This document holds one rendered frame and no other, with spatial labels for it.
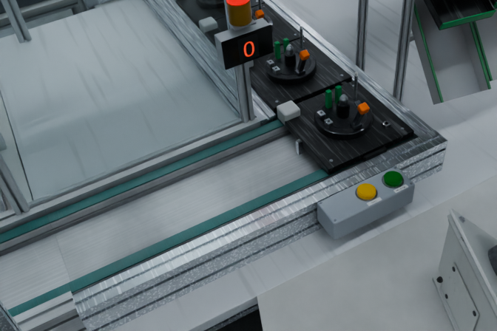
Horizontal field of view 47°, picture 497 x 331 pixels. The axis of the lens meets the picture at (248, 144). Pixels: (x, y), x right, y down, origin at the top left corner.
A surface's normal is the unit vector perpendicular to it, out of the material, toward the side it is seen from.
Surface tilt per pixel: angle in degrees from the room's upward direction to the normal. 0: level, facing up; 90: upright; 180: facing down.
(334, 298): 0
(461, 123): 0
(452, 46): 45
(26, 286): 0
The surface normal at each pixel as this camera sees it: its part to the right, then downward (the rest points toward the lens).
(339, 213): -0.09, -0.72
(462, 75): 0.15, -0.06
